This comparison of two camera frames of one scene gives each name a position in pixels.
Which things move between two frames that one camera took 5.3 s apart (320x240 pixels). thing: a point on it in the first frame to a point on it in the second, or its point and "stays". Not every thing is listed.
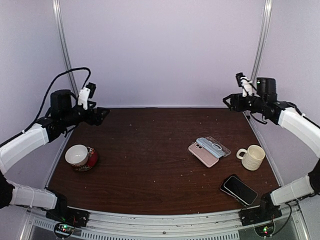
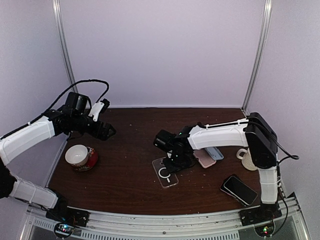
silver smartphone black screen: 241,190 stays
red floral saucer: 92,161 stays
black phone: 218,146 to 167,179
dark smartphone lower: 223,188 stays
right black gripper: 235,100 to 173,169
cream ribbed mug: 253,158 stays
